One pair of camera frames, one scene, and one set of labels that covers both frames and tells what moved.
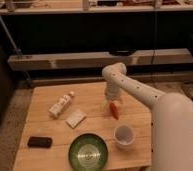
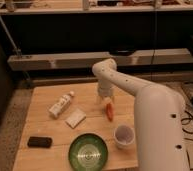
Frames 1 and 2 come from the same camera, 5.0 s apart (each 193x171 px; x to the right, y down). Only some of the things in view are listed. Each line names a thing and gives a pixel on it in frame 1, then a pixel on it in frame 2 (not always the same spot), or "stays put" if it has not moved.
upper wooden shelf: x=60 y=6 stays put
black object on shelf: x=122 y=52 stays put
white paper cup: x=124 y=136 stays put
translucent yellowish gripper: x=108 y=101 → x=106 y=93
